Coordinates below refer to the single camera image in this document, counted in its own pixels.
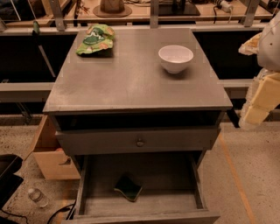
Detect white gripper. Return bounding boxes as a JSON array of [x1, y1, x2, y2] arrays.
[[244, 73, 280, 125]]

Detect grey wooden drawer cabinet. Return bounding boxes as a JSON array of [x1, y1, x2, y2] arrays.
[[42, 27, 234, 224]]

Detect black flat base plate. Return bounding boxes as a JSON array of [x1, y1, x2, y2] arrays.
[[158, 0, 200, 16]]

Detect cardboard box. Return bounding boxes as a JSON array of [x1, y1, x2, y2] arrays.
[[28, 115, 81, 180]]

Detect open middle drawer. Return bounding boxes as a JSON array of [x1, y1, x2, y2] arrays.
[[63, 152, 220, 224]]

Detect green yellow sponge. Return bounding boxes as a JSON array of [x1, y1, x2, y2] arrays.
[[114, 175, 143, 202]]

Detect top drawer with knob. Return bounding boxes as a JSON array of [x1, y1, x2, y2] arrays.
[[56, 126, 221, 156]]

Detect brown hat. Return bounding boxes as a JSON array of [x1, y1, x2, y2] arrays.
[[93, 0, 132, 18]]

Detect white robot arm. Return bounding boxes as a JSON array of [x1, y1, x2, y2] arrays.
[[238, 12, 280, 129]]

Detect black floor cable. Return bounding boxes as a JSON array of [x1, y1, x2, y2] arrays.
[[46, 202, 77, 224]]

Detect white ceramic bowl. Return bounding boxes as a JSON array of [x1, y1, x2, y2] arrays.
[[158, 45, 194, 74]]

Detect clear plastic water bottle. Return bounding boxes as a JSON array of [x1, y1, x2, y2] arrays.
[[28, 188, 49, 208]]

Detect green chip bag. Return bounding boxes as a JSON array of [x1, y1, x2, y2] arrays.
[[76, 24, 115, 55]]

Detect black bin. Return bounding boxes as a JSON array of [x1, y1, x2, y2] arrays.
[[0, 154, 23, 208]]

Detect white power adapter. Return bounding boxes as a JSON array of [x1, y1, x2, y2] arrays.
[[214, 0, 233, 13]]

